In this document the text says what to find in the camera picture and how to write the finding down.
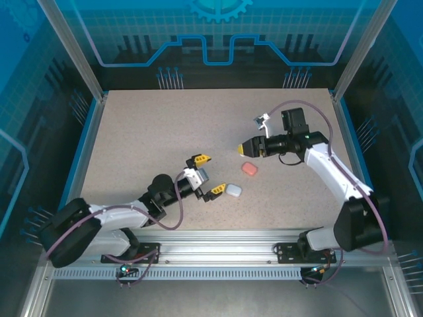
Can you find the pink charging case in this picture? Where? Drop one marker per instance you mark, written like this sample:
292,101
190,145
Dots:
249,168

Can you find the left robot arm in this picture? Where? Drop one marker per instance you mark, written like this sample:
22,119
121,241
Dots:
115,214

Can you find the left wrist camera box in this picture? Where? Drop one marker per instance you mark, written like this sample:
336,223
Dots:
198,176

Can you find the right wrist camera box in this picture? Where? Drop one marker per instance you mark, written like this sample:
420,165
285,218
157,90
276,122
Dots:
266,127

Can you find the pale blue-white charging case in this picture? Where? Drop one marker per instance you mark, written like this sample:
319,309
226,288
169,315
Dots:
234,190

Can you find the power connector plug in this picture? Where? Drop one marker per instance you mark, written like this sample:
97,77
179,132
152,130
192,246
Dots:
127,270
317,270

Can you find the aluminium table side rail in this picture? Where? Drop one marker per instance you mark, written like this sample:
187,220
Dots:
83,165
355,165

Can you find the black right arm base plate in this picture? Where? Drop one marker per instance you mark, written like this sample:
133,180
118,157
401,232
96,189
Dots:
287,254

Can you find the grey metal sheet panel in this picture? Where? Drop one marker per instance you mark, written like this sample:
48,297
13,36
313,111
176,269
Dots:
215,300

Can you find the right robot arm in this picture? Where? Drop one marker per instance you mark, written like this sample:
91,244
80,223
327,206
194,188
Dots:
330,171

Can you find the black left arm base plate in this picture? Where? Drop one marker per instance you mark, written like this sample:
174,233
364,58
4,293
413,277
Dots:
148,252

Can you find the blue table edge strip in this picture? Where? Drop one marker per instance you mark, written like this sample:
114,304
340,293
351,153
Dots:
76,165
363,165

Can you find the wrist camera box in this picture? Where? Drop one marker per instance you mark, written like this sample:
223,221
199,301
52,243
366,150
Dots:
266,127
198,176

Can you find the aluminium frame post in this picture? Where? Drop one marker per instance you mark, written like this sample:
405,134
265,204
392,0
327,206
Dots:
76,53
360,53

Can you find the aluminium mounting rail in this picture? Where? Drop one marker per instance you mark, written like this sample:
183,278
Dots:
215,246

